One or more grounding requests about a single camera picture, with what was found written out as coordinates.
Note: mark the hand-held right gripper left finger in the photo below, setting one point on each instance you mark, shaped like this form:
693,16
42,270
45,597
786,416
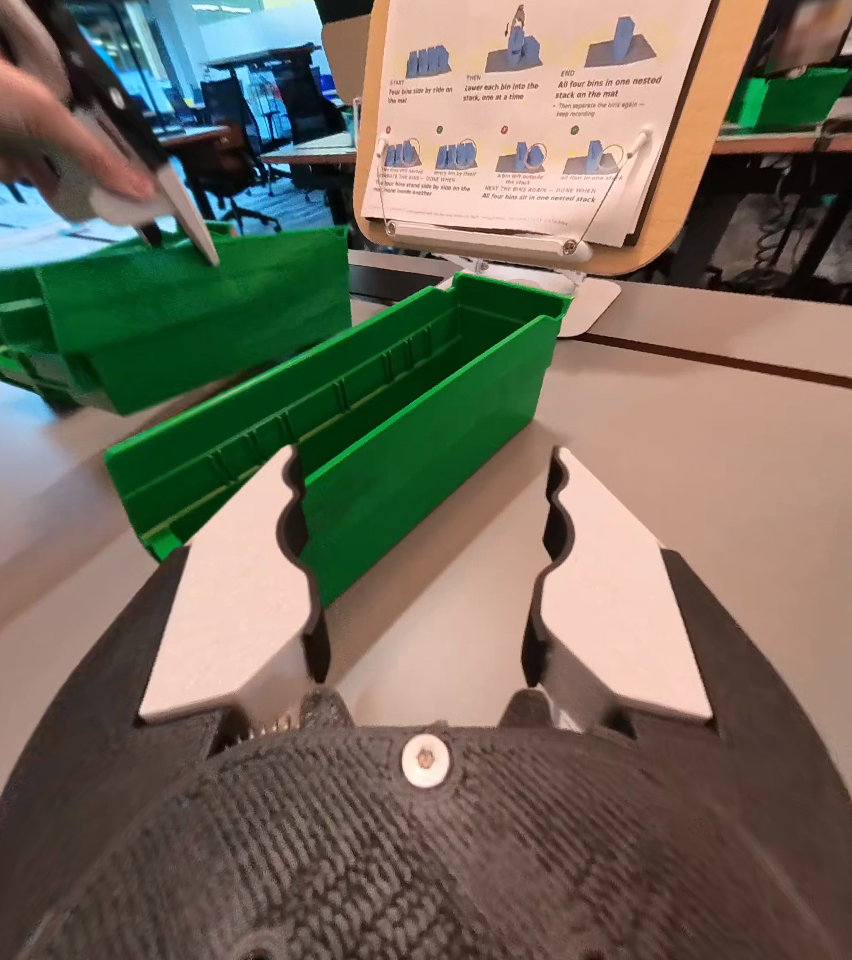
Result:
231,615

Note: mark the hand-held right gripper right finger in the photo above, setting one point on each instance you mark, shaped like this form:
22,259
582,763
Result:
620,615

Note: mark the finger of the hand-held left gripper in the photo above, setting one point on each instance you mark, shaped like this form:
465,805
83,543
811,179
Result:
190,210

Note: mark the grey desk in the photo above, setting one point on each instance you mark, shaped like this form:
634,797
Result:
695,487

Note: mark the wood-edged office desk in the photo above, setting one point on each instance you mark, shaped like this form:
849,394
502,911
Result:
808,139

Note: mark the black office chair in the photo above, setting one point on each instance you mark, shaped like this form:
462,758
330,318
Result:
231,135

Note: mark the printed instruction sheet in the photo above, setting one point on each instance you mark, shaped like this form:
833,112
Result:
531,112

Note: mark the small green tray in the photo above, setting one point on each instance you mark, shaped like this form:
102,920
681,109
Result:
793,97

